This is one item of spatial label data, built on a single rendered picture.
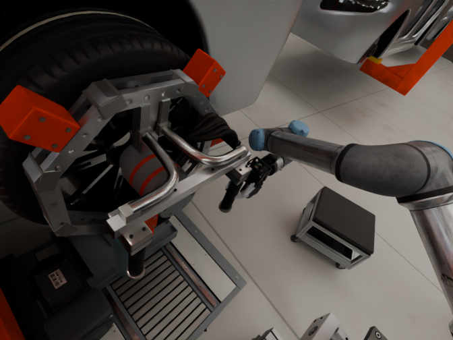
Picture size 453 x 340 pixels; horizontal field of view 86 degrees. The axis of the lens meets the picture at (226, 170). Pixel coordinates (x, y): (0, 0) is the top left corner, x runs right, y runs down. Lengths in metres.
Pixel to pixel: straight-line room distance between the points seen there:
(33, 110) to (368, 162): 0.62
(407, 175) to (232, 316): 1.18
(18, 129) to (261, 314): 1.40
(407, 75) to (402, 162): 3.43
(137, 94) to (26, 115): 0.20
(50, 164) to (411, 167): 0.71
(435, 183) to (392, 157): 0.12
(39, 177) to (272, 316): 1.35
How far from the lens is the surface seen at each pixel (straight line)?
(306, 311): 1.73
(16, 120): 0.53
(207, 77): 0.69
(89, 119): 0.56
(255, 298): 1.60
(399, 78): 4.01
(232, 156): 0.63
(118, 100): 0.56
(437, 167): 0.67
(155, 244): 1.41
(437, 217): 0.69
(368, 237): 1.81
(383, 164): 0.58
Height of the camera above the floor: 1.42
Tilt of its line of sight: 44 degrees down
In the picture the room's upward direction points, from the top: 23 degrees clockwise
